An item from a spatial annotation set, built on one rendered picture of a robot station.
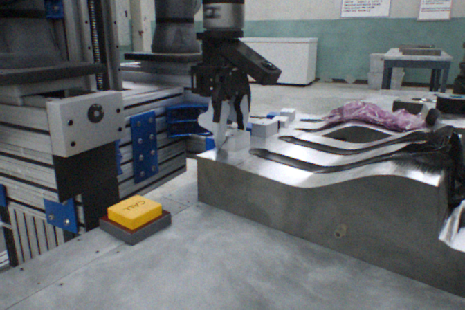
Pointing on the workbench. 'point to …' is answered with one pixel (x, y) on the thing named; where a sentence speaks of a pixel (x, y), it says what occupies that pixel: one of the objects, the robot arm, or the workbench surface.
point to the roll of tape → (450, 103)
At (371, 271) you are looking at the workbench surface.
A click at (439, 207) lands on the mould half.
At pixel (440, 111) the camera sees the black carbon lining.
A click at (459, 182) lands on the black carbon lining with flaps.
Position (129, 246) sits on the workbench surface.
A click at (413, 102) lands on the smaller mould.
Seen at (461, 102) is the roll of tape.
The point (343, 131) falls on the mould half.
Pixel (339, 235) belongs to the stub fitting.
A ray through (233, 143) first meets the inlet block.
